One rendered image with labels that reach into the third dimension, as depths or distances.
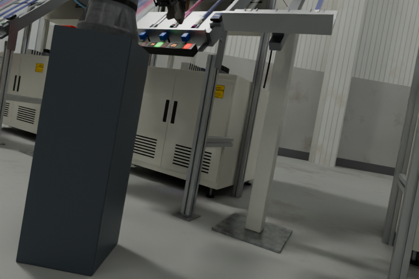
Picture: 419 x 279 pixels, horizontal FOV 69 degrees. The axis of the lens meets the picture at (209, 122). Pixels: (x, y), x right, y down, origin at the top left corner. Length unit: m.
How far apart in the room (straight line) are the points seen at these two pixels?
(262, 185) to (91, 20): 0.79
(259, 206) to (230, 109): 0.50
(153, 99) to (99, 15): 0.98
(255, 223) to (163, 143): 0.70
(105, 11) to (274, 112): 0.68
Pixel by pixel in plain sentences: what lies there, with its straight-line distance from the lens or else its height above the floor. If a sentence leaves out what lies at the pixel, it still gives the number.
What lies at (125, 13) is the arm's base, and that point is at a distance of 0.80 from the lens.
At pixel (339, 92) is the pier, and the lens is 4.52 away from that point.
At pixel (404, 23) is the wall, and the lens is 5.33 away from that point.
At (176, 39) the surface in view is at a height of 0.69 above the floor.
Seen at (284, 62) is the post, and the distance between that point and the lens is 1.17.
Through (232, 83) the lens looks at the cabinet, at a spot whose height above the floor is 0.57.
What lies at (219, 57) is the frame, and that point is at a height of 0.63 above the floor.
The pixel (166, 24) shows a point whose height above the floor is 0.77.
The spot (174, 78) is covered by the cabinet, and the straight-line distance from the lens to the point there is 1.64.
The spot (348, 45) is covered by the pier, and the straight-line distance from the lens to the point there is 4.65.
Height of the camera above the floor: 0.41
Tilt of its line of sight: 1 degrees down
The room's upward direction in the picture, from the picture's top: 10 degrees clockwise
